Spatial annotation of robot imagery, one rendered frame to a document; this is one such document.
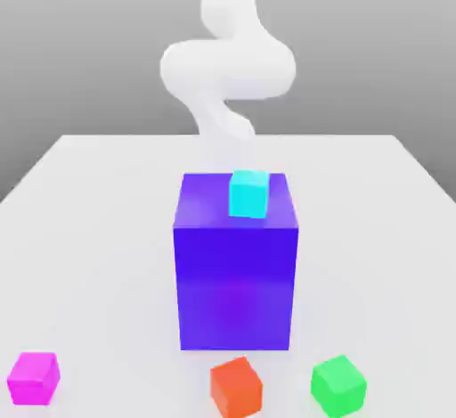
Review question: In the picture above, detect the small cyan cube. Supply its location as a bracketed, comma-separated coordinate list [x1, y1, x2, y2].
[228, 169, 271, 220]

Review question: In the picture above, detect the small orange cube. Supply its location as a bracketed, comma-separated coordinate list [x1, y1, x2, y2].
[208, 356, 265, 418]

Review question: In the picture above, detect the small green cube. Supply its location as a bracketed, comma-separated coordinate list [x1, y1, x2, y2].
[310, 354, 368, 418]

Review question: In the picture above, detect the small magenta cube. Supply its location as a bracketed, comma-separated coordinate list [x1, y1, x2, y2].
[6, 351, 61, 407]

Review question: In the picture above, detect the large purple box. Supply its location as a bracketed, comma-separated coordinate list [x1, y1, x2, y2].
[172, 172, 300, 352]

